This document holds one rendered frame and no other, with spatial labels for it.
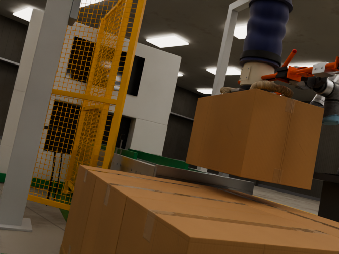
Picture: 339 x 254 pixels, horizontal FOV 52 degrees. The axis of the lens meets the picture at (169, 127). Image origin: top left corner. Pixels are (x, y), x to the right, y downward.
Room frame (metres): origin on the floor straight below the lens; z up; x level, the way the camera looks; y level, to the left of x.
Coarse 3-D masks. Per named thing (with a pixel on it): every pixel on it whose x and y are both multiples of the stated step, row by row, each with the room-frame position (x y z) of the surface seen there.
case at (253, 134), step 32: (224, 96) 1.78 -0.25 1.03; (256, 96) 1.53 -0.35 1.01; (192, 128) 2.08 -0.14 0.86; (224, 128) 1.73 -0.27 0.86; (256, 128) 1.54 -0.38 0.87; (288, 128) 1.60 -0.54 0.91; (320, 128) 1.67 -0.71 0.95; (192, 160) 2.00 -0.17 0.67; (224, 160) 1.67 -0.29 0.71; (256, 160) 1.55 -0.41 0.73; (288, 160) 1.61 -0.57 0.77
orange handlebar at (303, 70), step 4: (328, 64) 1.41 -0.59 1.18; (332, 64) 1.39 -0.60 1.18; (300, 68) 1.56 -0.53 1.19; (304, 68) 1.54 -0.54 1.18; (308, 68) 1.51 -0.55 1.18; (312, 68) 1.49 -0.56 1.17; (328, 68) 1.42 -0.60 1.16; (332, 68) 1.44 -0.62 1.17; (292, 72) 1.60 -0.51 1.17; (296, 72) 1.58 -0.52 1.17; (300, 72) 1.56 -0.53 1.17; (304, 72) 1.53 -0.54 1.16; (308, 72) 1.56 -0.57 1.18; (264, 76) 1.79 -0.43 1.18; (268, 76) 1.76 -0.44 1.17; (272, 76) 1.73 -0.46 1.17; (300, 76) 1.62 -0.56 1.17; (304, 76) 1.59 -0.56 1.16; (308, 76) 1.58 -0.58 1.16; (312, 76) 1.56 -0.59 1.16; (268, 80) 1.82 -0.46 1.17; (272, 80) 1.80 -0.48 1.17; (276, 80) 1.77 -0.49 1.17; (276, 92) 2.11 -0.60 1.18
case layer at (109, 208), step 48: (96, 192) 1.36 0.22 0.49; (144, 192) 1.19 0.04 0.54; (192, 192) 1.52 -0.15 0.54; (240, 192) 2.11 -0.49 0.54; (96, 240) 1.23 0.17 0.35; (144, 240) 0.86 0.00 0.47; (192, 240) 0.68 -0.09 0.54; (240, 240) 0.73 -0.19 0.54; (288, 240) 0.84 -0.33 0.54; (336, 240) 0.99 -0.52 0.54
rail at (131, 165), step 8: (104, 152) 3.12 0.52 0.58; (112, 160) 2.85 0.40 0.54; (120, 160) 2.66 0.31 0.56; (128, 160) 2.49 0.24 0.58; (136, 160) 2.37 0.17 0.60; (112, 168) 2.80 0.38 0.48; (120, 168) 2.62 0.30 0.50; (128, 168) 2.46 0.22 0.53; (136, 168) 2.31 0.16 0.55; (144, 168) 2.18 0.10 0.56; (152, 168) 2.06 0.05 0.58; (152, 176) 2.04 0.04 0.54
